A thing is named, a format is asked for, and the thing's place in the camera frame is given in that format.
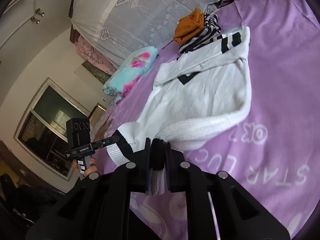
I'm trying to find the person's left hand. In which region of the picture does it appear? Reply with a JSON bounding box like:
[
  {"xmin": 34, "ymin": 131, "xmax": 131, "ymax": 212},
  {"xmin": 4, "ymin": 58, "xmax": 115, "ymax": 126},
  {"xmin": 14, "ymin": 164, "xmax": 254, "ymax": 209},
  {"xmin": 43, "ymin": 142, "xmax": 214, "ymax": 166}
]
[{"xmin": 73, "ymin": 158, "xmax": 98, "ymax": 178}]

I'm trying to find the floral turquoise pink quilt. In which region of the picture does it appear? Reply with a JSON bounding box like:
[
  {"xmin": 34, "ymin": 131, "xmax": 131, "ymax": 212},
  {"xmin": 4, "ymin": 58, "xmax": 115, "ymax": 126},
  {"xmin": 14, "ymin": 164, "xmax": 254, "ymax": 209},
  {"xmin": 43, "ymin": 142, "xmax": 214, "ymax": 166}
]
[{"xmin": 103, "ymin": 46, "xmax": 158, "ymax": 103}]

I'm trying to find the white sweater with black stripes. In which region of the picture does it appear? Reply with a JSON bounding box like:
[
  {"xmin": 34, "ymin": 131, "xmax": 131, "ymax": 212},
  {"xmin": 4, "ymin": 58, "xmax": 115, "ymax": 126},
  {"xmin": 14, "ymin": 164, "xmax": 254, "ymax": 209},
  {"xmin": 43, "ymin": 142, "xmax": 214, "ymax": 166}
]
[{"xmin": 107, "ymin": 27, "xmax": 252, "ymax": 166}]

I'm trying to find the orange folded garment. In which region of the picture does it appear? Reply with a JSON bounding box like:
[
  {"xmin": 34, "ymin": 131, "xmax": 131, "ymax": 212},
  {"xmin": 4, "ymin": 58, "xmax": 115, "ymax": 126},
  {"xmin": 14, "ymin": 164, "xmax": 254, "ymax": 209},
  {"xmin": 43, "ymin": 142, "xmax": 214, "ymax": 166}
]
[{"xmin": 173, "ymin": 8, "xmax": 204, "ymax": 44}]

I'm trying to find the white lace cover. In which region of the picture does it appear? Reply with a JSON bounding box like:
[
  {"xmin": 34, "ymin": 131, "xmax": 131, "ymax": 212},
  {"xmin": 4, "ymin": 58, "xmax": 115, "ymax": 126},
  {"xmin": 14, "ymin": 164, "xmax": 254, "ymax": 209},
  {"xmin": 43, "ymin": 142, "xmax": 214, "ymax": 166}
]
[{"xmin": 71, "ymin": 0, "xmax": 219, "ymax": 67}]

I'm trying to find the pink floral bedding stack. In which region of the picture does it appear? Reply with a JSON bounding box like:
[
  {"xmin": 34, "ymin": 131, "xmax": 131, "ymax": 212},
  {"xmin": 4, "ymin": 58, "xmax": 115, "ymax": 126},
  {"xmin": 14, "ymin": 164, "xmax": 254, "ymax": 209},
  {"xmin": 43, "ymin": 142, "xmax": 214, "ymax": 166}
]
[{"xmin": 75, "ymin": 36, "xmax": 117, "ymax": 75}]

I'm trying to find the black white striped garment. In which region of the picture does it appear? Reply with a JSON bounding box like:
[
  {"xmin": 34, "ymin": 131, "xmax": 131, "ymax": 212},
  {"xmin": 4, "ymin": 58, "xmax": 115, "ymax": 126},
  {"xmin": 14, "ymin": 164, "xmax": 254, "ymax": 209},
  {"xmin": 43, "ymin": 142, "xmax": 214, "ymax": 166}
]
[{"xmin": 178, "ymin": 14, "xmax": 221, "ymax": 54}]

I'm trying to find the purple bed sheet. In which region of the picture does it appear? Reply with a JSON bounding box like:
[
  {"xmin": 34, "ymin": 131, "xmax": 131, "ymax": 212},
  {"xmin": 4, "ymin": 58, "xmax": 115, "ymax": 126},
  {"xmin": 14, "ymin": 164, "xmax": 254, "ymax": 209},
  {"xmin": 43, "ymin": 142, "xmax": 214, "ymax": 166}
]
[{"xmin": 92, "ymin": 0, "xmax": 320, "ymax": 240}]

